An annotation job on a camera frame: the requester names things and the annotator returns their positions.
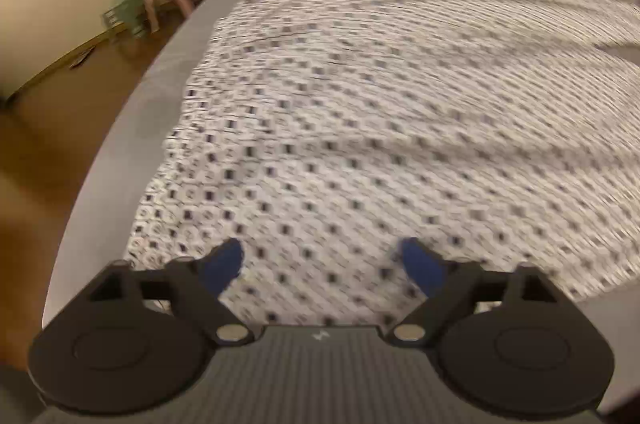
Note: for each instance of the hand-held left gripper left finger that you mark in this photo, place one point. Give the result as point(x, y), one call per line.
point(222, 264)

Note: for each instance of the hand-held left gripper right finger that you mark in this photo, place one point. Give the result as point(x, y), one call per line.
point(420, 264)

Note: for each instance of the white black patterned garment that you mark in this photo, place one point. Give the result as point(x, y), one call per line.
point(380, 119)

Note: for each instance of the dark remote control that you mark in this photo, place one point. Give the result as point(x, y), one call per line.
point(82, 56)

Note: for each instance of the green plastic child chair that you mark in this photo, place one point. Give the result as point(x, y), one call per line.
point(125, 1)

